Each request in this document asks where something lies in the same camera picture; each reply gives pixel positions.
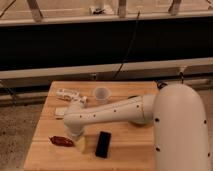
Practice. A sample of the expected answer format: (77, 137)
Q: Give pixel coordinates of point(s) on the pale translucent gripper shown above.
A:
(81, 144)

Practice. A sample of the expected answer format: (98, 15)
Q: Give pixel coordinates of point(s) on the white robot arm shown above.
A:
(178, 114)

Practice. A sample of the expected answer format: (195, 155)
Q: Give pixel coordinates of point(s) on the green ceramic bowl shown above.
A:
(135, 96)

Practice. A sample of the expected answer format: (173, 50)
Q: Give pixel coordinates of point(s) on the black rectangular phone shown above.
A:
(103, 144)

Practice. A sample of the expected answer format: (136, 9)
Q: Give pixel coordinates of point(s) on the small device on shelf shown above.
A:
(97, 10)

